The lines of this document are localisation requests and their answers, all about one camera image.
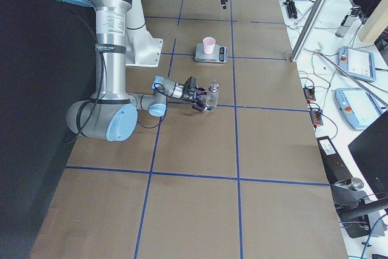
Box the pink paper cup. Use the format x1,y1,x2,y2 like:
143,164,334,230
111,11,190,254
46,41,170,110
202,36,216,55

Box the glass sauce bottle metal spout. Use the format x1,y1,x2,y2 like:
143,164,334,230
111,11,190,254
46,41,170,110
206,79,220,110

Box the orange black connector block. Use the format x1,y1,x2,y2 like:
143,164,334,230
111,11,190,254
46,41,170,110
309,108,323,128
303,86,316,103

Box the black box with white label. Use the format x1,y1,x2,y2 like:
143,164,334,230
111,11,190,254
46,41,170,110
316,136,353,184

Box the aluminium frame post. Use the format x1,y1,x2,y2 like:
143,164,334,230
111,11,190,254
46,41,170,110
290,0,327,62

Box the orange black connector block near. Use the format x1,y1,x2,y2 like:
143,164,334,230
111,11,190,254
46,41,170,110
309,108,323,128

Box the black folded tripod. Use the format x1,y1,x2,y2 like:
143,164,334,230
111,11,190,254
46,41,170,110
283,0,298,19

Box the orange black connector block far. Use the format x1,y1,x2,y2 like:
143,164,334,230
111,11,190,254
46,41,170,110
303,86,316,103

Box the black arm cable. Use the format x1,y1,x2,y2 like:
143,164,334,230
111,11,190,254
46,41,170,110
63,49,170,144

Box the black monitor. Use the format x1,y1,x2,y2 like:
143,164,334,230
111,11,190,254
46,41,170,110
348,112,388,198

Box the digital kitchen scale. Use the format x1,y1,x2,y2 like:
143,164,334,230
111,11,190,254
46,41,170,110
195,43,228,64

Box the blue teach pendant near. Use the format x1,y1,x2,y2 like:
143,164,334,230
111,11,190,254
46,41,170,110
335,88,383,130

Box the blue teach pendant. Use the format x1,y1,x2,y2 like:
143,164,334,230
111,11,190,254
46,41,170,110
338,46,376,82
335,88,383,130

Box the blue teach pendant far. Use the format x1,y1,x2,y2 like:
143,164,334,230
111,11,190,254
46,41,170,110
338,46,376,82

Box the grey handheld device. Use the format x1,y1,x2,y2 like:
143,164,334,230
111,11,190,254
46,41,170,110
335,5,362,38

